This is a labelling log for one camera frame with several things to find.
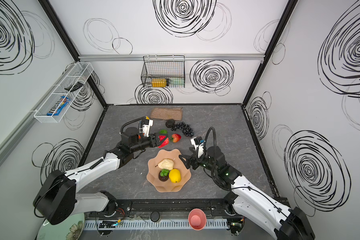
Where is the large yellow lemon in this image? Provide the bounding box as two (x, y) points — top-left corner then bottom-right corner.
(168, 169), (182, 183)

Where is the cream fake pear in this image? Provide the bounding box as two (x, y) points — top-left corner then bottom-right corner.
(157, 159), (175, 171)

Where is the dark mangosteen green top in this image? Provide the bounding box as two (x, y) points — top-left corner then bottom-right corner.
(159, 169), (170, 182)

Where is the red fake bell pepper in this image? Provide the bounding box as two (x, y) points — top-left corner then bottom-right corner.
(158, 135), (169, 149)

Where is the pink wavy fruit bowl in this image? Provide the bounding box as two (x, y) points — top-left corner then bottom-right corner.
(147, 149), (192, 193)

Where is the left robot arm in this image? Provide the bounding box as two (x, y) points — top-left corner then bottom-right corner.
(33, 128), (161, 225)

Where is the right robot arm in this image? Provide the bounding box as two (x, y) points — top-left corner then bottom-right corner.
(179, 147), (316, 240)

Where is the green fake lime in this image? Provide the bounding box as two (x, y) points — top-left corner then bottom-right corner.
(159, 130), (168, 135)

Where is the dark fake avocado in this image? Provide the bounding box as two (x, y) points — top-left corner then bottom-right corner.
(165, 119), (176, 129)

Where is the red green apple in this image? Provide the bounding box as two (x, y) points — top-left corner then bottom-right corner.
(171, 134), (182, 143)

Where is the black grape bunch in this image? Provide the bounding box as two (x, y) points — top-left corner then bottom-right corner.
(171, 122), (195, 137)

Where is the brown woven mat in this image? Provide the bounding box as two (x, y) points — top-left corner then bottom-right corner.
(150, 108), (183, 121)

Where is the pink cup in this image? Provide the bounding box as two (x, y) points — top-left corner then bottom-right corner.
(188, 209), (207, 231)

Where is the yellow sponge in basket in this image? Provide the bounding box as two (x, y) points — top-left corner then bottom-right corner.
(151, 78), (168, 88)

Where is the green item in basket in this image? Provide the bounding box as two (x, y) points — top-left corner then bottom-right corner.
(168, 77), (185, 88)

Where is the black remote control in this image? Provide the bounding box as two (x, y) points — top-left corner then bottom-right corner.
(65, 82), (84, 93)

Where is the blue candy packet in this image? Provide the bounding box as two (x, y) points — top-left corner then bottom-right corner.
(47, 96), (71, 116)

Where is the green floral plate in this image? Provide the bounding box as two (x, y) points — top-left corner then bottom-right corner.
(37, 213), (85, 240)

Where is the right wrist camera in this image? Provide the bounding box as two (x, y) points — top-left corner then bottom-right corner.
(191, 137), (205, 158)

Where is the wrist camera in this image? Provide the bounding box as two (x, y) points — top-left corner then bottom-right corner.
(139, 117), (154, 137)
(191, 137), (205, 158)

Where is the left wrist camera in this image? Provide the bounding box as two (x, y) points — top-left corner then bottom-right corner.
(139, 117), (154, 137)

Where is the white slotted cable duct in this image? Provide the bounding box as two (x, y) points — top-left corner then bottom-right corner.
(83, 218), (229, 231)

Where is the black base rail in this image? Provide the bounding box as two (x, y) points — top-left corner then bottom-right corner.
(86, 197), (292, 218)

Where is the black wire wall basket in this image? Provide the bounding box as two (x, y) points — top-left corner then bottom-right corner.
(141, 55), (186, 88)

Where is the white wire wall shelf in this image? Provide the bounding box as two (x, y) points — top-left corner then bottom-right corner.
(34, 62), (94, 124)

